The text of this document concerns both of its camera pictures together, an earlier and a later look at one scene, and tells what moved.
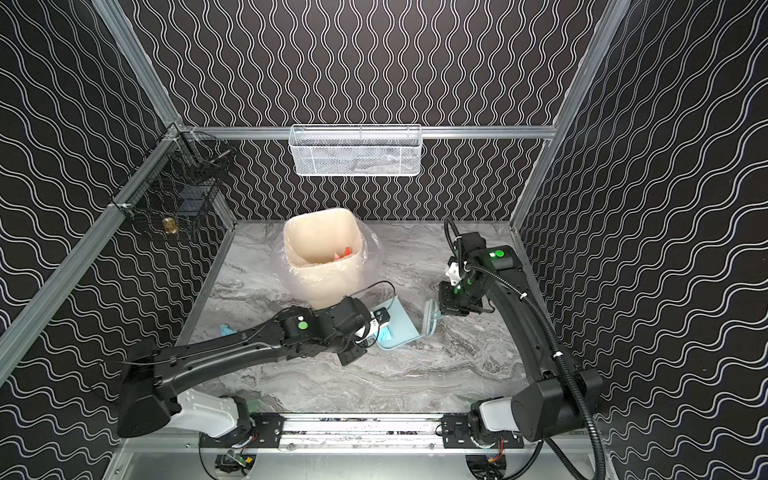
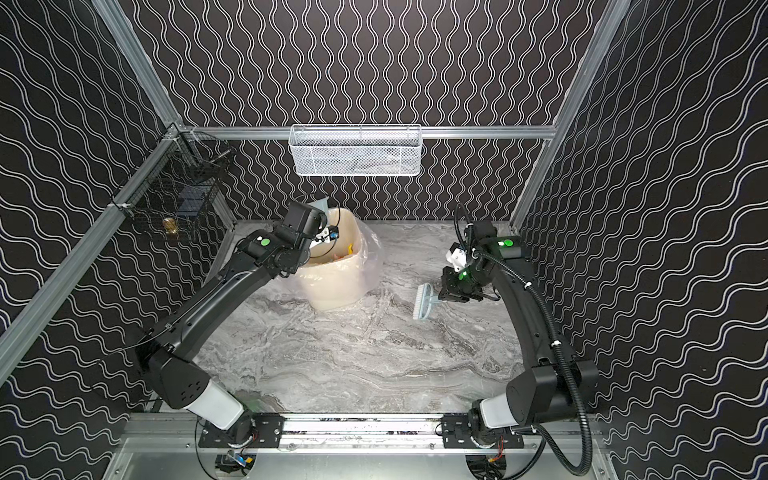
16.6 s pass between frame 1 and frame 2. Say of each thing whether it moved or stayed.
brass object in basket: stayed
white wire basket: stayed
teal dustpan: moved
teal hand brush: moved
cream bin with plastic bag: stayed
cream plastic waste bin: stayed
